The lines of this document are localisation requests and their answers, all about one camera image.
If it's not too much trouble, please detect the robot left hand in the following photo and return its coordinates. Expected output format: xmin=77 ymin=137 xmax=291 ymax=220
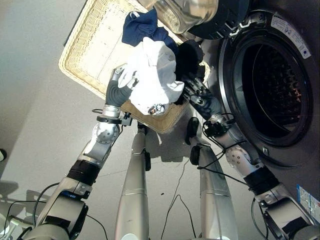
xmin=103 ymin=63 xmax=140 ymax=117

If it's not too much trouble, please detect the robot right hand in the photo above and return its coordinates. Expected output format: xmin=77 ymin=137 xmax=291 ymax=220
xmin=180 ymin=76 xmax=224 ymax=121

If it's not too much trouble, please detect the black garment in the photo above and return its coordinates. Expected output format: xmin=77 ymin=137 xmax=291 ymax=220
xmin=174 ymin=39 xmax=209 ymax=85

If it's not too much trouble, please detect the white garment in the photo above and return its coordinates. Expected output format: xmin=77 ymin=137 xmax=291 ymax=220
xmin=117 ymin=36 xmax=186 ymax=117

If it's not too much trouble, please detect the grey front-load washing machine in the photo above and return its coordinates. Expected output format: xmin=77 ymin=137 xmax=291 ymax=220
xmin=183 ymin=0 xmax=320 ymax=225

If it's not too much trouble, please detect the round glass washing machine door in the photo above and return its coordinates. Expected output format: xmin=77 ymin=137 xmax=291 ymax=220
xmin=139 ymin=0 xmax=251 ymax=41

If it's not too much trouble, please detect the dark robot right foot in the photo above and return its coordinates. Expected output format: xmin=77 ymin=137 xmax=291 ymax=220
xmin=184 ymin=116 xmax=201 ymax=146

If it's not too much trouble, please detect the dark robot foot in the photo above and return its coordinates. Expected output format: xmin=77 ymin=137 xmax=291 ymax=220
xmin=184 ymin=116 xmax=201 ymax=146
xmin=136 ymin=121 xmax=149 ymax=134

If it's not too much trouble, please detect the dark robot left foot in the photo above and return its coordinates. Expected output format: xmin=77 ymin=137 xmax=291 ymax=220
xmin=136 ymin=121 xmax=149 ymax=134

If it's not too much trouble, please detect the rectangular wicker laundry basket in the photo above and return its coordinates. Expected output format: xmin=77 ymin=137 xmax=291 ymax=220
xmin=58 ymin=0 xmax=214 ymax=135

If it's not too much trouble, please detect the navy blue garment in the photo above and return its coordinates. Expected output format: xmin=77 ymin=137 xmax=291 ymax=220
xmin=121 ymin=8 xmax=180 ymax=55

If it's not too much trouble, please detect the silver robot left leg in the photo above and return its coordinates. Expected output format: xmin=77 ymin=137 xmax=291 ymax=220
xmin=114 ymin=128 xmax=152 ymax=240

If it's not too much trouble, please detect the silver robot leg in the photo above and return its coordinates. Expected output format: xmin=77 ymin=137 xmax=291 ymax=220
xmin=114 ymin=128 xmax=152 ymax=240
xmin=189 ymin=134 xmax=239 ymax=240

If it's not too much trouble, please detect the silver robot right leg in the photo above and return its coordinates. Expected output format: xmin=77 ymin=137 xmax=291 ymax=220
xmin=189 ymin=134 xmax=239 ymax=240

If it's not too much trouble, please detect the white instruction label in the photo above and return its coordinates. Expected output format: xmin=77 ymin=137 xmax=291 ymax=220
xmin=270 ymin=14 xmax=312 ymax=60

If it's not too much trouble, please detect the blue and white sticker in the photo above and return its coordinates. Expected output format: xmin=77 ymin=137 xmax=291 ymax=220
xmin=295 ymin=184 xmax=320 ymax=224

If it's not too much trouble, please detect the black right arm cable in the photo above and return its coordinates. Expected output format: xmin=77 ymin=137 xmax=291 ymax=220
xmin=196 ymin=113 xmax=251 ymax=187

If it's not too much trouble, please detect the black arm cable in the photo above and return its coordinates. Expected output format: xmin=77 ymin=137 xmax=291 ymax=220
xmin=196 ymin=113 xmax=251 ymax=187
xmin=0 ymin=182 xmax=108 ymax=240

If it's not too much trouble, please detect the thin black floor cable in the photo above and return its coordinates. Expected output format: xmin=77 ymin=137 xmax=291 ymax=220
xmin=160 ymin=157 xmax=197 ymax=240

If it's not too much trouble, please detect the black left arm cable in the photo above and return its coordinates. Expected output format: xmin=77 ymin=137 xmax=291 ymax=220
xmin=0 ymin=182 xmax=108 ymax=240

